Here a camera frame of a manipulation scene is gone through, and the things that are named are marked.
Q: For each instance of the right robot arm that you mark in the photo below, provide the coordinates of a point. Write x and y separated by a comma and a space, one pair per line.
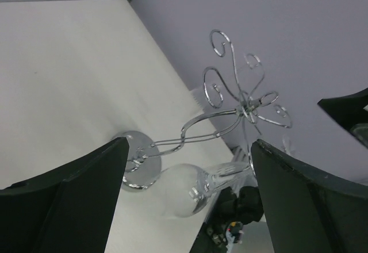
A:
231, 212

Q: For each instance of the chrome wire glass rack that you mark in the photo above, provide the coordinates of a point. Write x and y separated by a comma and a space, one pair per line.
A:
145, 155

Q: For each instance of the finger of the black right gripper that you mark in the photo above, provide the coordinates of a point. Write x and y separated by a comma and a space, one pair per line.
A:
349, 112

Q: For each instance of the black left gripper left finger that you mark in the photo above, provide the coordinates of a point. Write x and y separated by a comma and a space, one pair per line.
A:
67, 209

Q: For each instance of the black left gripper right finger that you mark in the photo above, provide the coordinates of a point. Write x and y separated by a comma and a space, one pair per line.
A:
306, 208

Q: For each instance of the ribbed clear flute glass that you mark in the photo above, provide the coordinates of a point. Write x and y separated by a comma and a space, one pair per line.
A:
211, 180

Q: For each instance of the round clear wine glass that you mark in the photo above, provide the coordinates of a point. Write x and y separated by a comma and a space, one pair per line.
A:
181, 190

